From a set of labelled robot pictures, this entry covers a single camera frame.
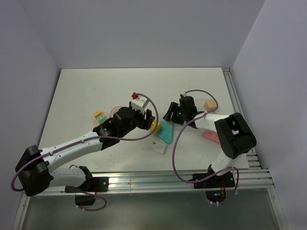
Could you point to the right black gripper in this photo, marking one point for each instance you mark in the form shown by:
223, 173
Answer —
174, 107

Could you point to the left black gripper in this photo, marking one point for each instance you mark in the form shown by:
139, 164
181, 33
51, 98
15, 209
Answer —
145, 123

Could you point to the teal triangular power strip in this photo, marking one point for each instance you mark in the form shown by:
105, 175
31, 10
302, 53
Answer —
166, 132

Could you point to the yellow cube socket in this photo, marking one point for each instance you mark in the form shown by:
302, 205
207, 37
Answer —
155, 126

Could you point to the green plug adapter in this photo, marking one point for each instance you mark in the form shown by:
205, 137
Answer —
101, 119

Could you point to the pink round power strip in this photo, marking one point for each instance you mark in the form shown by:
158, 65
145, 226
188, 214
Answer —
94, 120

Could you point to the white charger adapter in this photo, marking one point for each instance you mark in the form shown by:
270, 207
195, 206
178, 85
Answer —
159, 147

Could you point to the light yellow plug adapter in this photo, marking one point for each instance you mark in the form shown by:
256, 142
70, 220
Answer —
97, 113

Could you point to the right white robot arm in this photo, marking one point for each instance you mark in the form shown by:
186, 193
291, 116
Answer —
233, 132

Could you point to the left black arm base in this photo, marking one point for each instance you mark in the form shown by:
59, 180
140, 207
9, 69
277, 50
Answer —
86, 194

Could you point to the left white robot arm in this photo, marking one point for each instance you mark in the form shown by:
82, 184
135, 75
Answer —
39, 169

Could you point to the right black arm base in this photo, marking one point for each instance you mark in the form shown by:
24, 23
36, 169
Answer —
225, 186

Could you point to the beige cube socket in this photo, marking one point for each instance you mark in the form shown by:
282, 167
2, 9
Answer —
210, 105

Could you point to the pink triangular power strip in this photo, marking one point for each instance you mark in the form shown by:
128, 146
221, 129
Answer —
211, 135

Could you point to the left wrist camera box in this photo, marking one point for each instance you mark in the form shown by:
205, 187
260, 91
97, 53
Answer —
139, 103

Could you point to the aluminium rail frame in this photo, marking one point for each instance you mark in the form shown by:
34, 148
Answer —
144, 193

